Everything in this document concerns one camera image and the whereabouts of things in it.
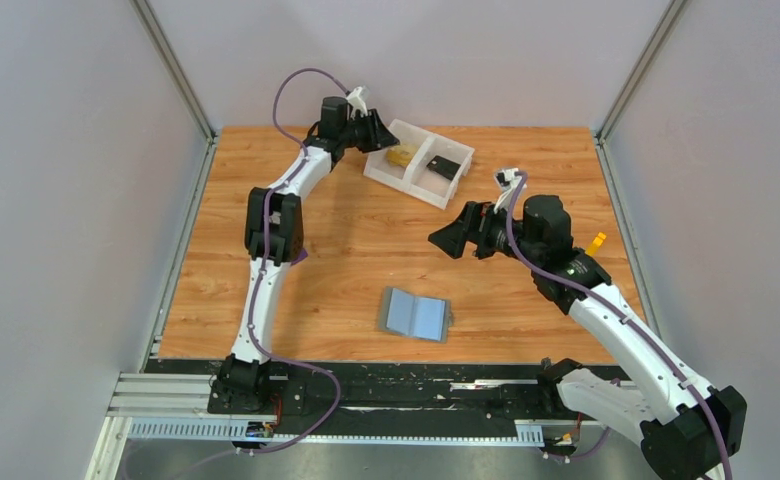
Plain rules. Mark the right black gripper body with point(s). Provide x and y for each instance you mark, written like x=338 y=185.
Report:
x=492 y=237

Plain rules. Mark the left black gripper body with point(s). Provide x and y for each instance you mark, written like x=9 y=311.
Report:
x=348 y=135

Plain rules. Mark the grey card holder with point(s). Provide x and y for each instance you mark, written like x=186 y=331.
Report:
x=413 y=316

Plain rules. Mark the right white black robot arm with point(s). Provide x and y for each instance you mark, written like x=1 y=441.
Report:
x=685 y=427

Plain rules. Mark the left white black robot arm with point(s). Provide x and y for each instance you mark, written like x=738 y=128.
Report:
x=274 y=239

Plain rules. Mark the gold card in tray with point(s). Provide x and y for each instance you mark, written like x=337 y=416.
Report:
x=401 y=155

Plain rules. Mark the black card in tray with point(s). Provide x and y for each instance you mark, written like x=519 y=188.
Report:
x=443 y=167

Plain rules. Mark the white two-compartment tray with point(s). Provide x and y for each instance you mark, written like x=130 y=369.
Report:
x=416 y=180

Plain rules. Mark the colourful toy brick figure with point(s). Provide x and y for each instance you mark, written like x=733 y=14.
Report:
x=596 y=244

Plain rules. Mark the purple metronome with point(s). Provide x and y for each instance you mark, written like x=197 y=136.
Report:
x=302 y=255

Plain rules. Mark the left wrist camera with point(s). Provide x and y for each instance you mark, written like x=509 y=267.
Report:
x=357 y=99

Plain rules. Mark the right aluminium corner post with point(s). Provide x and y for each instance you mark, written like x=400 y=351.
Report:
x=663 y=29

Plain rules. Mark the aluminium corner post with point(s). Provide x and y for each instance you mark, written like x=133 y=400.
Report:
x=663 y=29
x=150 y=22

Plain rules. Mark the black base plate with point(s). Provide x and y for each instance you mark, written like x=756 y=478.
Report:
x=418 y=400

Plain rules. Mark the left aluminium corner post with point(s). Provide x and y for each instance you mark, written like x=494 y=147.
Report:
x=150 y=22

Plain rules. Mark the aluminium rail frame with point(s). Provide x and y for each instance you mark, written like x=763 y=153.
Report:
x=172 y=404

